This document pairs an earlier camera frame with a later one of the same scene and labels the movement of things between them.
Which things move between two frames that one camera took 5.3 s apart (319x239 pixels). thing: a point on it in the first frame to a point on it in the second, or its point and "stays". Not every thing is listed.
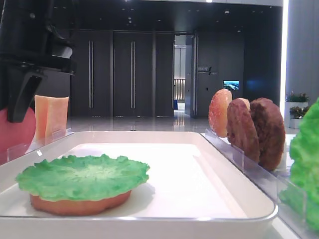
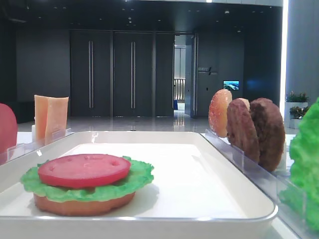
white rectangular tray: [195, 190] stays
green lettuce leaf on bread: [69, 178] stays
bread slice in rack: [218, 111] stays
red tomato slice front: [16, 138] to [83, 171]
